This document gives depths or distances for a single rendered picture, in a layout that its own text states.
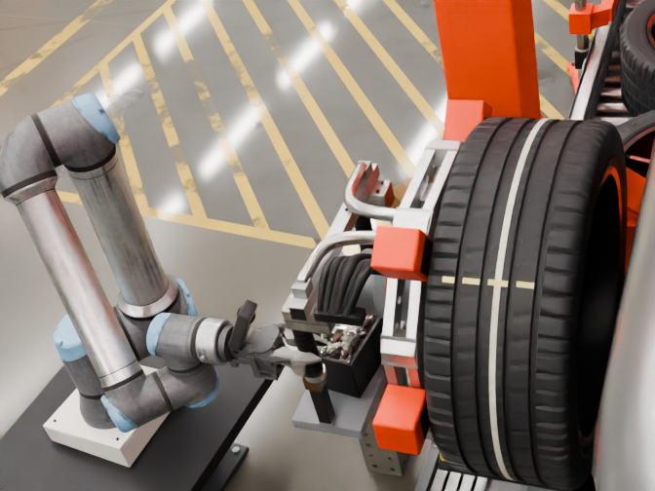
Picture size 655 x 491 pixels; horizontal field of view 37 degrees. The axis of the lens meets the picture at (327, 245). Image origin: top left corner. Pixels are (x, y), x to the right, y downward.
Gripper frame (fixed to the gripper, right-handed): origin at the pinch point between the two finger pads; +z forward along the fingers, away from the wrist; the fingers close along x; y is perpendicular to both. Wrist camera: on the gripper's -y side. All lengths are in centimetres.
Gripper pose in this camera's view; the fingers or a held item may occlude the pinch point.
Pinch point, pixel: (317, 348)
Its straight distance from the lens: 187.3
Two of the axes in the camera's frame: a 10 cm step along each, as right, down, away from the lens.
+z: 9.2, 0.8, -3.9
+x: -3.4, 6.7, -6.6
